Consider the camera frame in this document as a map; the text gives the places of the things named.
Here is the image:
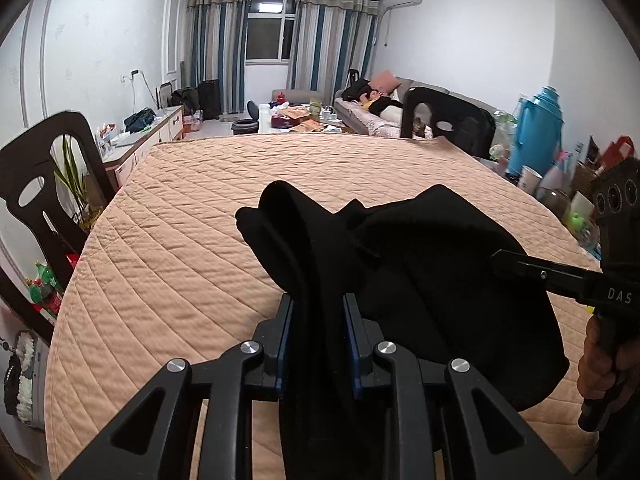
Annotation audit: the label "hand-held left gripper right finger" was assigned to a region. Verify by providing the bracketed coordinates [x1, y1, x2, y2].
[343, 294, 571, 480]

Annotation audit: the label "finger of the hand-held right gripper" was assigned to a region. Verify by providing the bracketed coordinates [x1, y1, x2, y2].
[491, 249, 603, 307]

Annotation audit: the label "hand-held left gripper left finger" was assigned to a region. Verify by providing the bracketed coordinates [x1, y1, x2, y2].
[60, 294, 296, 480]

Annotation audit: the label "black pants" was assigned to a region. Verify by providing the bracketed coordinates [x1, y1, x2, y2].
[235, 180, 571, 480]

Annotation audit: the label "person's right hand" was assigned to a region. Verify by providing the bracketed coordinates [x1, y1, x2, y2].
[577, 317, 610, 402]

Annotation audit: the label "white cup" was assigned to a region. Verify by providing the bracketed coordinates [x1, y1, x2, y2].
[517, 165, 543, 196]

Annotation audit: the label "red gift bag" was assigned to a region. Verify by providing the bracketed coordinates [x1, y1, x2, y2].
[597, 135, 636, 173]

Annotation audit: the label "blue thermos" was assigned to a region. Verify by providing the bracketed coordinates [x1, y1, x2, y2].
[505, 85, 565, 181]

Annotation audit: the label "peach quilted blanket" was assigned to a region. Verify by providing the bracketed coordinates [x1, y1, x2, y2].
[45, 132, 608, 480]

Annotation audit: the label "black cutout-back chair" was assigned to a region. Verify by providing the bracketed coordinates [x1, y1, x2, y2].
[400, 86, 496, 161]
[0, 110, 118, 341]

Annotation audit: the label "white coffee table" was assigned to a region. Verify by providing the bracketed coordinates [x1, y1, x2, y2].
[257, 102, 351, 135]

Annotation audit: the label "pink pillow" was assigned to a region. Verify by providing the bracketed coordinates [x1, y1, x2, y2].
[370, 69, 403, 93]

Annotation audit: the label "grey sofa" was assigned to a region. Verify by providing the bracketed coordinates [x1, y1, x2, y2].
[272, 77, 496, 138]

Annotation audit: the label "green soda bottle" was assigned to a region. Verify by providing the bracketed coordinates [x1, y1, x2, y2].
[29, 261, 63, 317]

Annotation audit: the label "white low cabinet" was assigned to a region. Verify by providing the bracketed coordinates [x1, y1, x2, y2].
[97, 105, 185, 191]

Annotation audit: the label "black suitcase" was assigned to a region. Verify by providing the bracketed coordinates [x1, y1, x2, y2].
[197, 80, 222, 121]

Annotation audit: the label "black duffel bag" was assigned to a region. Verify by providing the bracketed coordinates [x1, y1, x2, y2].
[170, 87, 198, 113]

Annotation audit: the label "green potted plant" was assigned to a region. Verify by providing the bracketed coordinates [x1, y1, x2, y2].
[54, 135, 103, 231]

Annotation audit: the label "striped curtain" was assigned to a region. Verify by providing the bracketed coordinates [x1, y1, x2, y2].
[287, 0, 383, 103]
[184, 0, 253, 113]

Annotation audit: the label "window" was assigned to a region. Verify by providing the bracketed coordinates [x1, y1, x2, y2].
[245, 0, 298, 63]

